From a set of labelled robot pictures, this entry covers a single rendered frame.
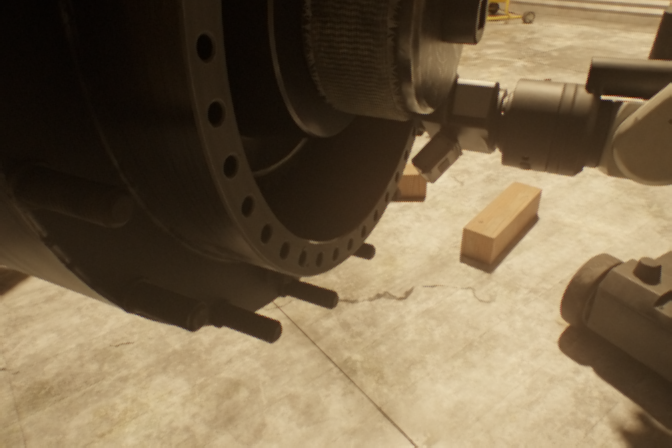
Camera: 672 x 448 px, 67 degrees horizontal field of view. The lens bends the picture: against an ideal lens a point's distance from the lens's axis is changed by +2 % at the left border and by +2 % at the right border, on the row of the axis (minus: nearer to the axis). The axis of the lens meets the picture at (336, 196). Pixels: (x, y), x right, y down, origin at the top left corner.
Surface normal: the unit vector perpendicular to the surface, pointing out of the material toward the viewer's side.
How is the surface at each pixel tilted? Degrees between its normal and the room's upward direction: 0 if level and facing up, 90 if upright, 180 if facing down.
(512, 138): 90
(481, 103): 50
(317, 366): 0
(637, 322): 90
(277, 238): 90
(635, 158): 77
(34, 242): 108
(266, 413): 0
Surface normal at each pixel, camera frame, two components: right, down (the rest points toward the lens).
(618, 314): -0.85, 0.25
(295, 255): 0.90, 0.20
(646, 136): -0.43, 0.22
